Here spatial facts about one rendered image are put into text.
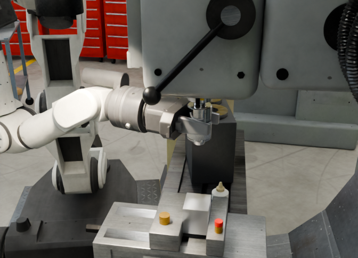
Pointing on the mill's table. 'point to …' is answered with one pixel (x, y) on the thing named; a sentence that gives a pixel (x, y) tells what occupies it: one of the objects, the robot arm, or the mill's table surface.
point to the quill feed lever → (151, 95)
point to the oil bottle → (220, 191)
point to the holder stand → (214, 150)
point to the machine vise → (238, 242)
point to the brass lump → (164, 218)
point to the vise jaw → (168, 204)
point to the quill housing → (173, 15)
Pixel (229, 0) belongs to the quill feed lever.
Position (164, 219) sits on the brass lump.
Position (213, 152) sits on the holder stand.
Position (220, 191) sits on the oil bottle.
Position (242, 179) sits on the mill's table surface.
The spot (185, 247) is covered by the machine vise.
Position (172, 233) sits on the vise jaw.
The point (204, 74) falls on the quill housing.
